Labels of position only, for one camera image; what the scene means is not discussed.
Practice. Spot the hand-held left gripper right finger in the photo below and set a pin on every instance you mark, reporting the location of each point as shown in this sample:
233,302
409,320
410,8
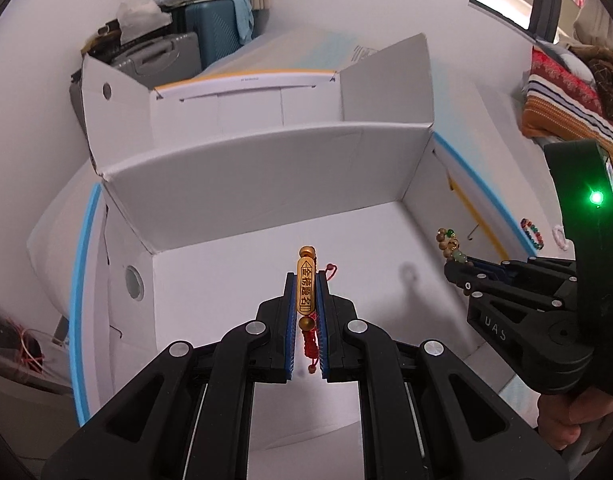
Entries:
325,320

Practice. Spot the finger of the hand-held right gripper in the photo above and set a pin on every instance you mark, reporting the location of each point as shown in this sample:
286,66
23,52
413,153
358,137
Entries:
506,320
486,272

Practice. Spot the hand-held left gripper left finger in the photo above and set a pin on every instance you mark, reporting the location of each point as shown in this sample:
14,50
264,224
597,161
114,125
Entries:
289,320

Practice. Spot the yellow and white cardboard box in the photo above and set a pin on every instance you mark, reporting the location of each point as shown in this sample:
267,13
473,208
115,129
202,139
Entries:
261,170

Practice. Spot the person's right hand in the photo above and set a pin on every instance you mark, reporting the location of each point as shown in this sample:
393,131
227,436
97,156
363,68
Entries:
561,420

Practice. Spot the striped orange pillow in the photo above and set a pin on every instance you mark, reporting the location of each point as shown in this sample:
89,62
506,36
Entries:
561,95

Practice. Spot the brown patterned blanket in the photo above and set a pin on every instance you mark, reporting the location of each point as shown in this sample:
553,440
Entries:
604,72

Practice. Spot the grey suitcase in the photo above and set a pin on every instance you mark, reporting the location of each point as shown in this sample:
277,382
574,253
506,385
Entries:
161,52

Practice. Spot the teal suitcase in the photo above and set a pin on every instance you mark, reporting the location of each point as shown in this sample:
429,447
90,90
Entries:
214,30

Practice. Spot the light blue cloth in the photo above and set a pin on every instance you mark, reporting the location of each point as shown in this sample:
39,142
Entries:
243,17

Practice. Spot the white plastic bag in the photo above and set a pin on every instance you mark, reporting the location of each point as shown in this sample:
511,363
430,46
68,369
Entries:
139,12

